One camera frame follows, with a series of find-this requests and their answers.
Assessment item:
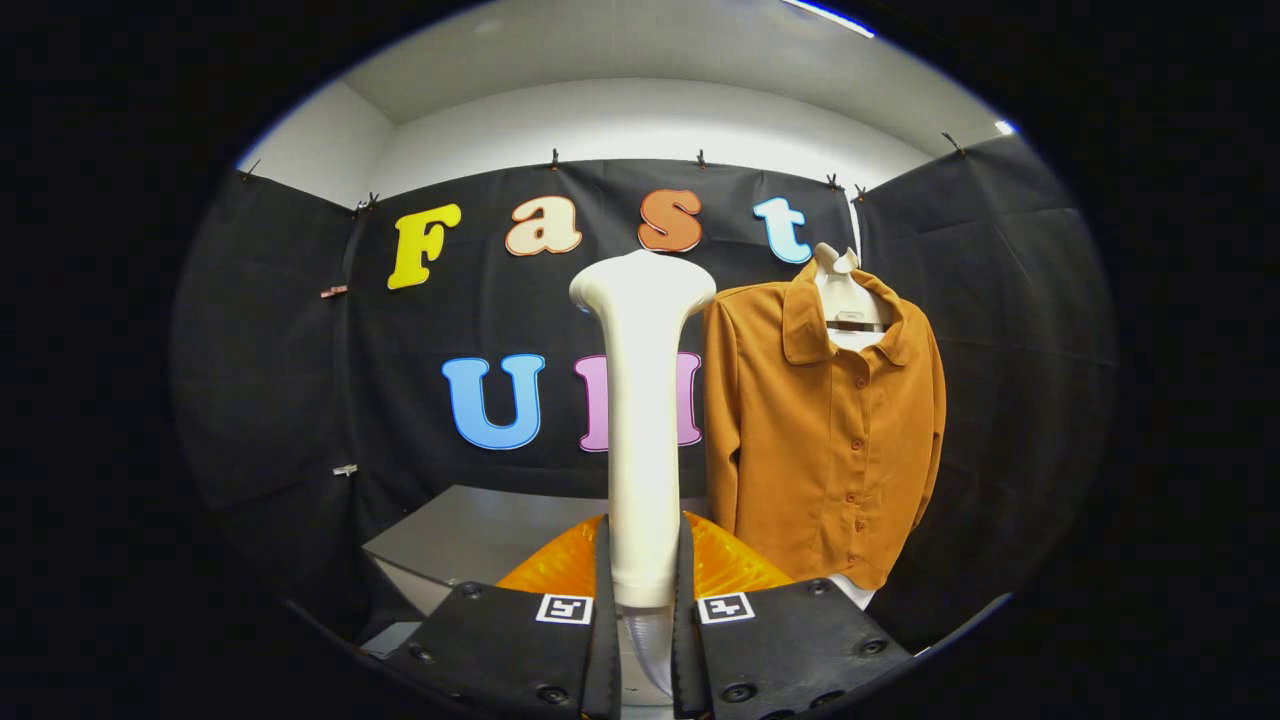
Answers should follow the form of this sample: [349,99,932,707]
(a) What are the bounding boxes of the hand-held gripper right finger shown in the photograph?
[668,510,913,720]

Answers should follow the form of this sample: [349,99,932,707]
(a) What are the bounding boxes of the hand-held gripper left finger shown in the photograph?
[383,512,623,720]

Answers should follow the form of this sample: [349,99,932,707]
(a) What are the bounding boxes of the ribbed steamer hose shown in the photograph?
[620,605,673,696]

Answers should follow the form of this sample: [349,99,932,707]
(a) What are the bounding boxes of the white garment steamer head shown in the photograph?
[569,250,718,609]

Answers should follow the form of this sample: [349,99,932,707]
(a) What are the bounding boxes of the orange button shirt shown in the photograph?
[702,262,947,591]

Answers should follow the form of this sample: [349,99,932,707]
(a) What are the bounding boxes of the white clothes hanger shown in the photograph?
[812,242,893,351]

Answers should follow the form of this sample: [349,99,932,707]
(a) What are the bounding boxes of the grey cabinet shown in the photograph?
[360,485,713,641]

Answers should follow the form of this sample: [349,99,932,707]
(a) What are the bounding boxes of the white undergarment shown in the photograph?
[828,572,879,611]

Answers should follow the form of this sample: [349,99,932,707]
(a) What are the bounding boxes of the row of black clips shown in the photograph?
[238,130,969,216]

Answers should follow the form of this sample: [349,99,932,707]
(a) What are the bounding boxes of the long ceiling light panel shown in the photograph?
[780,0,877,39]

